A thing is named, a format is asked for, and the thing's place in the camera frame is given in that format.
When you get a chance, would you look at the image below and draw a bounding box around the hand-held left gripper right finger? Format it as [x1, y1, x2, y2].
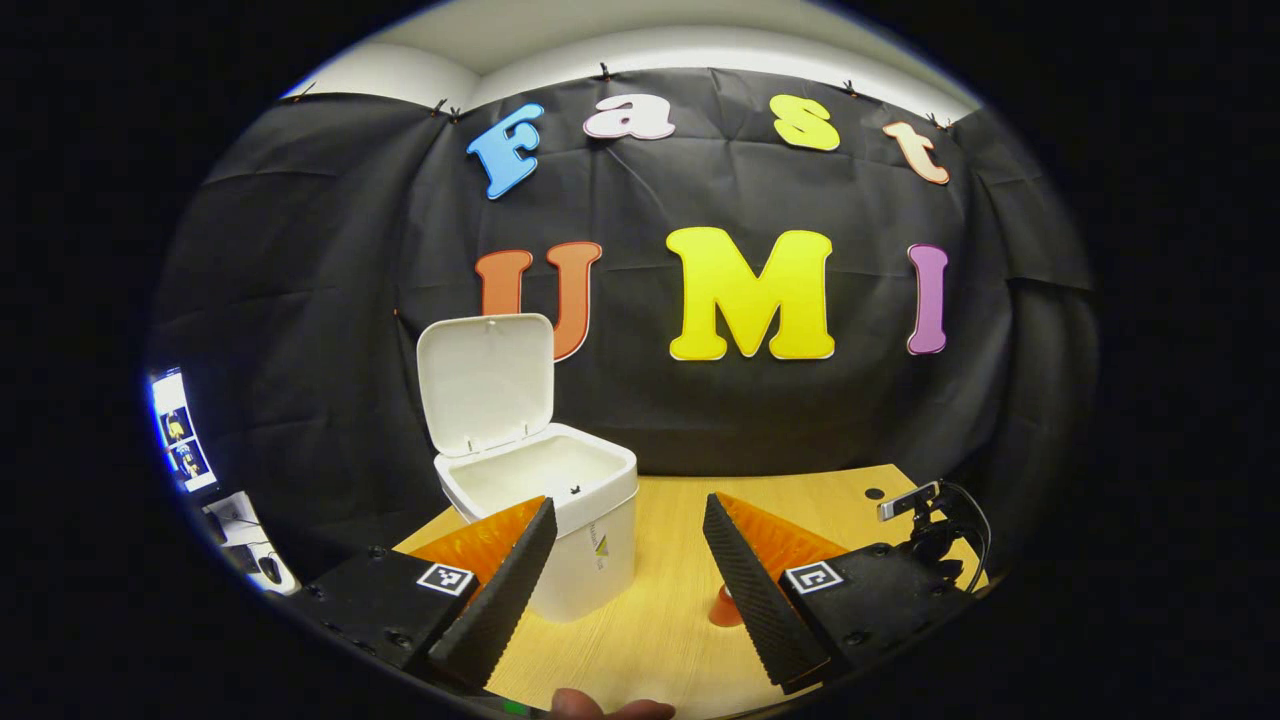
[702, 490, 976, 696]

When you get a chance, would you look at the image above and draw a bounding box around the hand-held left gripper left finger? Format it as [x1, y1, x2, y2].
[300, 495, 559, 691]

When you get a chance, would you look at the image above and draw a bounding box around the white garbage bin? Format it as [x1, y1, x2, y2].
[416, 313, 639, 623]

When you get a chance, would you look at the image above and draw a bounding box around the wooden desktop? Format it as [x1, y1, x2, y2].
[395, 463, 991, 720]

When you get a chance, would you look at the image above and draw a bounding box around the white side table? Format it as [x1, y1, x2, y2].
[200, 490, 301, 598]

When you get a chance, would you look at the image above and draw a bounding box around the black backdrop cloth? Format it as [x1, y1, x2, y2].
[150, 68, 1101, 591]

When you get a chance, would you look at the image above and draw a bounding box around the computer monitor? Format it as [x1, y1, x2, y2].
[150, 368, 218, 493]

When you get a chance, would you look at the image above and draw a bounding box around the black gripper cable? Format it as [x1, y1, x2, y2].
[940, 480, 993, 593]

